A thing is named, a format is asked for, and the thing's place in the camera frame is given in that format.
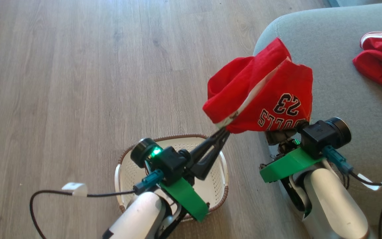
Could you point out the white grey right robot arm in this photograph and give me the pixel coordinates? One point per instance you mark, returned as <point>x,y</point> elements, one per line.
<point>333,209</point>

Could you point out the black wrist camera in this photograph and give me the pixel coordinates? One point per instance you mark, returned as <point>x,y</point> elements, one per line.
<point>164,159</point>
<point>323,134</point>

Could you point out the grey fabric sofa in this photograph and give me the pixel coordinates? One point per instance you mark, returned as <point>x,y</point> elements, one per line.
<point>337,56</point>

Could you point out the red basketball jersey number 23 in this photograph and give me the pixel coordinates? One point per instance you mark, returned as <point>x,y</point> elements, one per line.
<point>264,89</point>

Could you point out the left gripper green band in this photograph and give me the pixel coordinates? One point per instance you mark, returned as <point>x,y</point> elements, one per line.
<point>184,196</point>

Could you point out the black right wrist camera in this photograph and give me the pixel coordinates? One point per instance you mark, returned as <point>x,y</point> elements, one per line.
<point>323,134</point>

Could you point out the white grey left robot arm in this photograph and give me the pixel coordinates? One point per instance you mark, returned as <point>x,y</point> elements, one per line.
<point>138,215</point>

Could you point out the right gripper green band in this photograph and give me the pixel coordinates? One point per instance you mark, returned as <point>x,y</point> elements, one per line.
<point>287,164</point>

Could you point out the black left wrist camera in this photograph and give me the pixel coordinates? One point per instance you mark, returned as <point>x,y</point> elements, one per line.
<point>164,159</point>

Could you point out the white laundry basket brown rim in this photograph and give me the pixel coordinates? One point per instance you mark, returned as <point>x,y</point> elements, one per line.
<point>214,186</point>

